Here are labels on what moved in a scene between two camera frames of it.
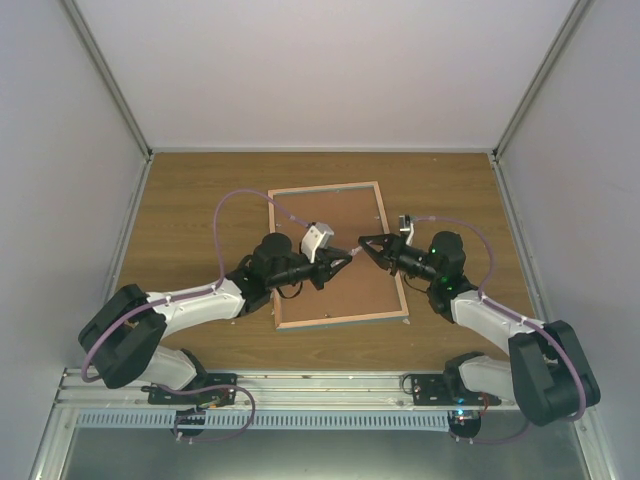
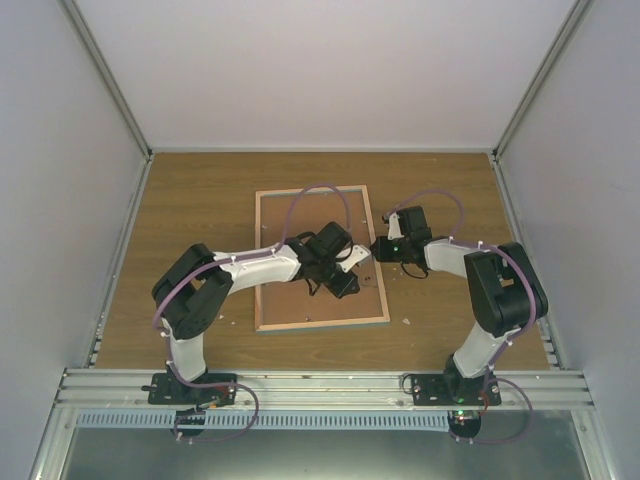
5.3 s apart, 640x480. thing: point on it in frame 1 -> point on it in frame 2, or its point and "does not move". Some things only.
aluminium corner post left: (108, 76) does not move
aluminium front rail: (271, 390) does not move
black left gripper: (324, 259) -> (346, 288)
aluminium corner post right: (540, 79) does not move
